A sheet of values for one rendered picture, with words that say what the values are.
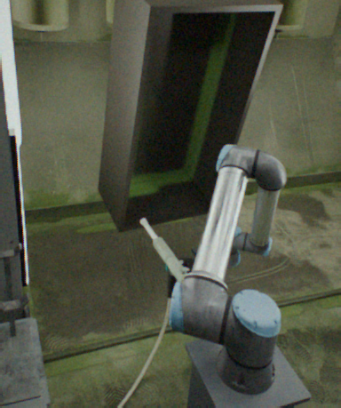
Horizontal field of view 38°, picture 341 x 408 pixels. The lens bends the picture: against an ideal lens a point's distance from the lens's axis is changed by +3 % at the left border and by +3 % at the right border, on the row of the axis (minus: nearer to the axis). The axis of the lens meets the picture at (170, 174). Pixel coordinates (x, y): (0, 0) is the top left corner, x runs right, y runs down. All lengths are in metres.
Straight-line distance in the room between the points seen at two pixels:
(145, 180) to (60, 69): 1.06
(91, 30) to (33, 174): 1.06
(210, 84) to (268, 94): 1.38
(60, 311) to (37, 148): 1.14
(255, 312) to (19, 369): 0.69
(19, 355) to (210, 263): 0.63
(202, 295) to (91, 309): 1.25
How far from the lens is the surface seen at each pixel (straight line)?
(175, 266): 2.21
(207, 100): 2.71
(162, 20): 2.35
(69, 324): 2.68
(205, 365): 1.74
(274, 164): 1.87
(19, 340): 1.60
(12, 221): 1.80
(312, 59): 4.29
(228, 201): 1.74
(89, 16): 3.52
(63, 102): 3.42
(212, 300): 1.57
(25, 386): 1.49
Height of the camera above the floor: 1.95
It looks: 28 degrees down
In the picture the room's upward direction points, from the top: 5 degrees clockwise
